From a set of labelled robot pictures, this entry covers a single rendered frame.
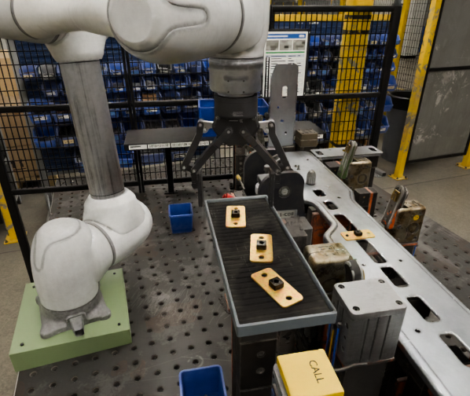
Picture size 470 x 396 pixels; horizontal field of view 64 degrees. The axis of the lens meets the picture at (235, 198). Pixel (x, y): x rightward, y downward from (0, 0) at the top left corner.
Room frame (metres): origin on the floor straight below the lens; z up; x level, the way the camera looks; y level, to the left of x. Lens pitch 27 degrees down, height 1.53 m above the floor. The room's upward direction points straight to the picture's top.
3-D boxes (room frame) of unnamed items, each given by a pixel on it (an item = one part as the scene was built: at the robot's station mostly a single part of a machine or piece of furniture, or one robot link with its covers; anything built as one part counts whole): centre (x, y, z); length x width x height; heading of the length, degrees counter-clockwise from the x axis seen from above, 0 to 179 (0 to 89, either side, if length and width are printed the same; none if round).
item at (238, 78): (0.65, 0.00, 1.43); 0.09 x 0.09 x 0.06
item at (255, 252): (0.54, -0.05, 1.17); 0.08 x 0.04 x 0.01; 177
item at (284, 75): (1.56, -0.20, 1.17); 0.12 x 0.01 x 0.34; 101
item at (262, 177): (0.90, -0.10, 0.94); 0.18 x 0.13 x 0.49; 11
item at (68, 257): (0.84, 0.46, 0.92); 0.18 x 0.16 x 0.22; 152
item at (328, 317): (0.55, -0.04, 1.16); 0.37 x 0.14 x 0.02; 11
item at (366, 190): (1.14, -0.44, 0.84); 0.11 x 0.08 x 0.29; 101
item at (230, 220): (0.65, 0.00, 1.17); 0.08 x 0.04 x 0.01; 0
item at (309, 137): (1.59, -0.31, 0.88); 0.08 x 0.08 x 0.36; 11
